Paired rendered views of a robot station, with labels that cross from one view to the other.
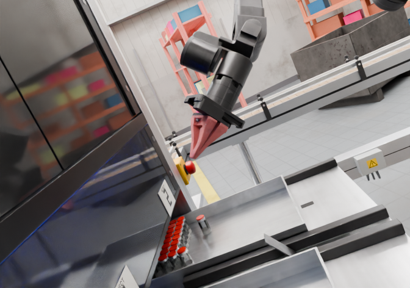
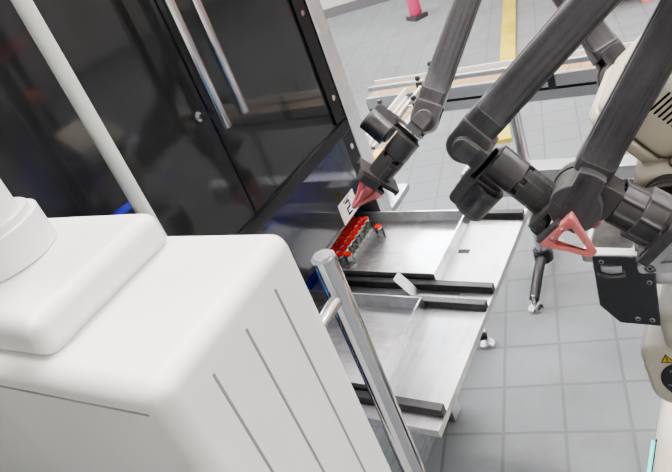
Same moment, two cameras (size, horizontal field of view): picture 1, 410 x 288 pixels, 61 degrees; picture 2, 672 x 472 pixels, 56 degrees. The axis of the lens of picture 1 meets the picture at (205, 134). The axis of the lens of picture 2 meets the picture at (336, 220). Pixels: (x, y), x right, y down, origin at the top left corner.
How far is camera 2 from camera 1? 91 cm
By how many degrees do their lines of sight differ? 34
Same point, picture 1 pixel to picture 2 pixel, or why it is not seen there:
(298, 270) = (407, 305)
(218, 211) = (403, 219)
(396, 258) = (462, 325)
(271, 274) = (389, 301)
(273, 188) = (456, 218)
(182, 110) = not seen: outside the picture
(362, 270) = (439, 323)
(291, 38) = not seen: outside the picture
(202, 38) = (381, 112)
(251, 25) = (421, 116)
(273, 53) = not seen: outside the picture
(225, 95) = (384, 171)
